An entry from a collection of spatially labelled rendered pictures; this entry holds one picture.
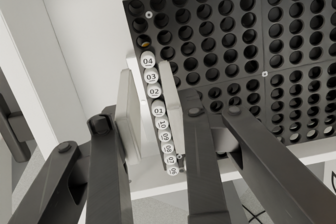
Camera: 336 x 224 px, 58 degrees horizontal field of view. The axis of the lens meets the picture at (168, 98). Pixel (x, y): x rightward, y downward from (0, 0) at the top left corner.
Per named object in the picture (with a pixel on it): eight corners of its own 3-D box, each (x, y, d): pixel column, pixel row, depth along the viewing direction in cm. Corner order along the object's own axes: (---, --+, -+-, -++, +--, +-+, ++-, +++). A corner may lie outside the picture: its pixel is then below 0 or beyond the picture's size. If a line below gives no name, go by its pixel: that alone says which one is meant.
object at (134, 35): (164, 167, 32) (164, 170, 32) (122, 0, 24) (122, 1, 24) (180, 163, 32) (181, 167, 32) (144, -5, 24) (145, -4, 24)
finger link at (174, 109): (166, 109, 15) (181, 106, 15) (157, 61, 21) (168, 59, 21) (176, 156, 16) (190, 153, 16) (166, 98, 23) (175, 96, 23)
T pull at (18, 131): (21, 157, 30) (16, 166, 29) (-13, 90, 27) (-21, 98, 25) (57, 150, 30) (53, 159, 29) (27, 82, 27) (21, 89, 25)
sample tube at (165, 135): (157, 118, 33) (160, 143, 29) (155, 109, 32) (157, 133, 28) (168, 116, 33) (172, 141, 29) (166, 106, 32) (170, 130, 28)
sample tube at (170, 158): (162, 139, 34) (165, 166, 30) (160, 130, 34) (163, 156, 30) (173, 137, 34) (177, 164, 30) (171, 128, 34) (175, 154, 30)
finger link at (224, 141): (187, 137, 14) (251, 123, 14) (175, 90, 18) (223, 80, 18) (192, 162, 15) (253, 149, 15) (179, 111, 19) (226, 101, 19)
